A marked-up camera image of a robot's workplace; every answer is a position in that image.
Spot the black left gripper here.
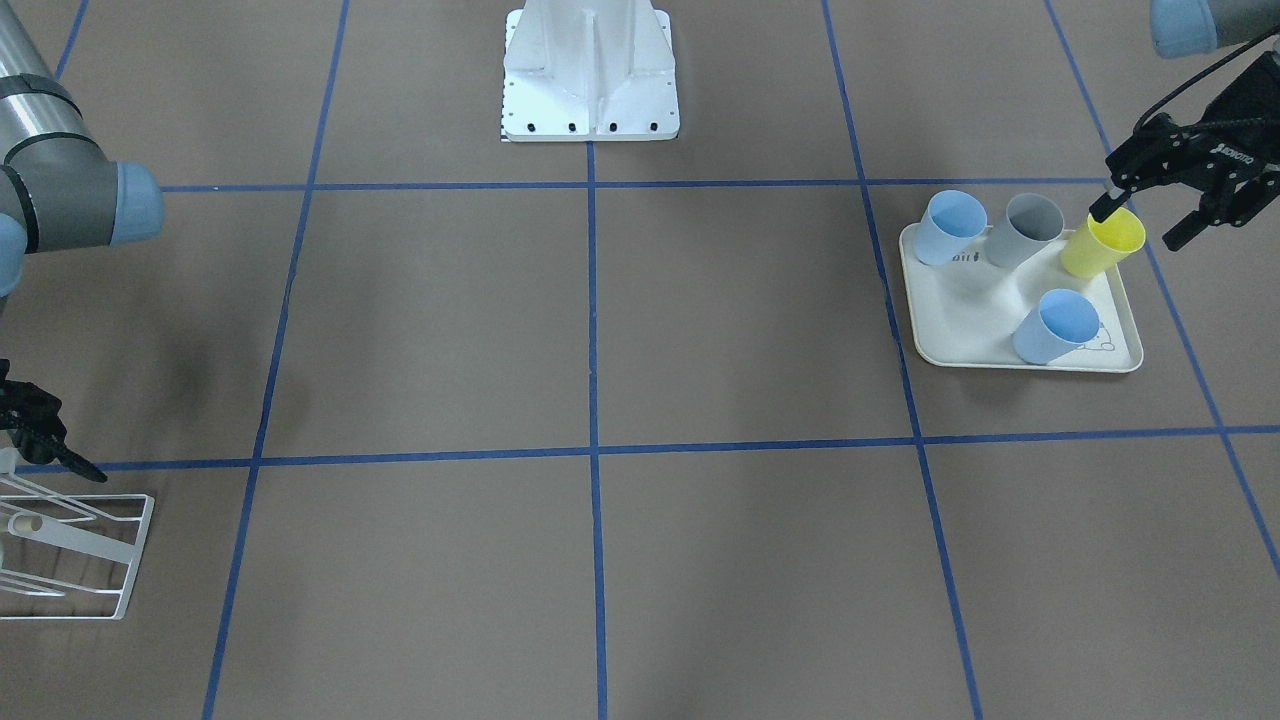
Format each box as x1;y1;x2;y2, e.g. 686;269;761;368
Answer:
1088;50;1277;252

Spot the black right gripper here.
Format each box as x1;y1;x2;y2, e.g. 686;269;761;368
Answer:
1;360;108;483

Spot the yellow plastic cup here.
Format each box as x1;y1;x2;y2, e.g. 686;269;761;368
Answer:
1059;208;1147;279

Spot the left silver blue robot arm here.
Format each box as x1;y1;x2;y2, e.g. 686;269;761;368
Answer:
1089;1;1279;251

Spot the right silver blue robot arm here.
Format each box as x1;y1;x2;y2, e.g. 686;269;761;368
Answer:
1;1;166;301

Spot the grey plastic cup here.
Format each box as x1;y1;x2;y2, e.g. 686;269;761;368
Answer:
984;193;1065;268

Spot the light blue plastic cup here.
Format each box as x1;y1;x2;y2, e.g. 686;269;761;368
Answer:
913;190;988;266

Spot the cream plastic tray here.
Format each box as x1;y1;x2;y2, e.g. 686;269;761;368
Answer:
899;224;1146;374

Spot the white wire cup rack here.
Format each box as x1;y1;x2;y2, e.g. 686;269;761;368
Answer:
1;448;156;623

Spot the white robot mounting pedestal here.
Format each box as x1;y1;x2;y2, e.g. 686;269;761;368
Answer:
500;1;681;143

